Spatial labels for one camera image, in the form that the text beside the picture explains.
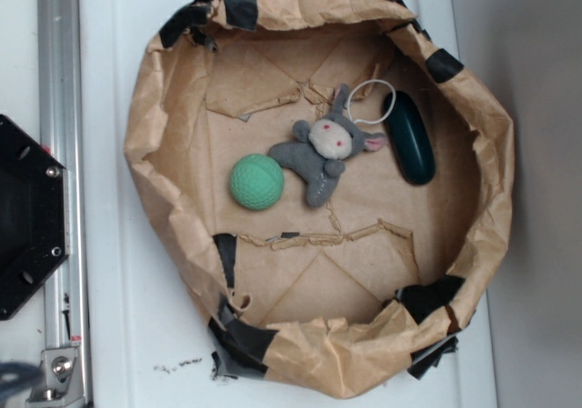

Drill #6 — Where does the green dimpled ball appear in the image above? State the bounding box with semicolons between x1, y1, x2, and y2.
229;154;285;211

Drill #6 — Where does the brown paper bin with tape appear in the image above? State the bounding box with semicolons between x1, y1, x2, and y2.
125;0;515;399

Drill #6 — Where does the grey plush bunny toy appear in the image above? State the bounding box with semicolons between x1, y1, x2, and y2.
268;84;387;208

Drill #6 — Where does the dark green oblong case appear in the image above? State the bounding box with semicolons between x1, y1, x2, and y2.
383;91;436;185

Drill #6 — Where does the white tray board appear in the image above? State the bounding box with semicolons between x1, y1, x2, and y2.
77;0;499;408

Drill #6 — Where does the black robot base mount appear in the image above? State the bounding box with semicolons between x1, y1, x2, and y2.
0;115;67;321

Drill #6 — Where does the aluminium extrusion rail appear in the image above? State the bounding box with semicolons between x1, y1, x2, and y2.
38;0;94;407

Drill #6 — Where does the metal corner bracket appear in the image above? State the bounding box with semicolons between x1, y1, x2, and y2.
25;347;85;407

